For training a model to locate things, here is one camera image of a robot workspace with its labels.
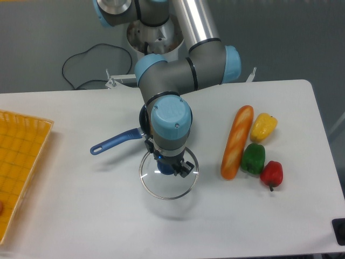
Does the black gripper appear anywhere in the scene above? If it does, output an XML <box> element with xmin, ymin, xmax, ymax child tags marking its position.
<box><xmin>144</xmin><ymin>137</ymin><xmax>194</xmax><ymax>178</ymax></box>

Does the glass pot lid blue knob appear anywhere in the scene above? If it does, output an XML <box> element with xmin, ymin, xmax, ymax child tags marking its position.
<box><xmin>139</xmin><ymin>148</ymin><xmax>199</xmax><ymax>200</ymax></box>

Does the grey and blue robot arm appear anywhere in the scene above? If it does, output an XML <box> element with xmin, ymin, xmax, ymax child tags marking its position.
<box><xmin>91</xmin><ymin>1</ymin><xmax>241</xmax><ymax>177</ymax></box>

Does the orange baguette bread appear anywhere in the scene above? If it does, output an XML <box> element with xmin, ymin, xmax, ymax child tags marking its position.
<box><xmin>220</xmin><ymin>105</ymin><xmax>254</xmax><ymax>180</ymax></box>

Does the green bell pepper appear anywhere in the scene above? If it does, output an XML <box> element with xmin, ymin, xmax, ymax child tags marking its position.
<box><xmin>240</xmin><ymin>143</ymin><xmax>266</xmax><ymax>175</ymax></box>

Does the red bell pepper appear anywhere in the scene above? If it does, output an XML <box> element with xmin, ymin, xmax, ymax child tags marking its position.
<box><xmin>260</xmin><ymin>161</ymin><xmax>284</xmax><ymax>192</ymax></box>

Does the yellow bell pepper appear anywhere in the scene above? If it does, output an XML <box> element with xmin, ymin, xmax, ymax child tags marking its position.
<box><xmin>250</xmin><ymin>113</ymin><xmax>278</xmax><ymax>142</ymax></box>

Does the black device at table edge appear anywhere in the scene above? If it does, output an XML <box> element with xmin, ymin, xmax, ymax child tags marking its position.
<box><xmin>332</xmin><ymin>218</ymin><xmax>345</xmax><ymax>246</ymax></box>

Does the blue saucepan with handle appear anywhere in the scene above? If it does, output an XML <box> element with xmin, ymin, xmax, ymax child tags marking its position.
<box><xmin>90</xmin><ymin>105</ymin><xmax>150</xmax><ymax>155</ymax></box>

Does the left metal table bracket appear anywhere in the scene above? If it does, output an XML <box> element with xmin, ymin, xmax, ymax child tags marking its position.
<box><xmin>105</xmin><ymin>69</ymin><xmax>137</xmax><ymax>89</ymax></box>

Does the metal table bracket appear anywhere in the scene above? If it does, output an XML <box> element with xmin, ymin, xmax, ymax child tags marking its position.
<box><xmin>105</xmin><ymin>69</ymin><xmax>137</xmax><ymax>89</ymax></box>
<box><xmin>246</xmin><ymin>67</ymin><xmax>257</xmax><ymax>83</ymax></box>

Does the right metal table bracket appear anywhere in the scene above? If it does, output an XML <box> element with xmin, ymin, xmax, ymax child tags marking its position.
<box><xmin>246</xmin><ymin>67</ymin><xmax>257</xmax><ymax>83</ymax></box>

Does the black cable on floor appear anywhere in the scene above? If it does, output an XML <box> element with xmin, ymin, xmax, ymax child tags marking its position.
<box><xmin>61</xmin><ymin>43</ymin><xmax>133</xmax><ymax>91</ymax></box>

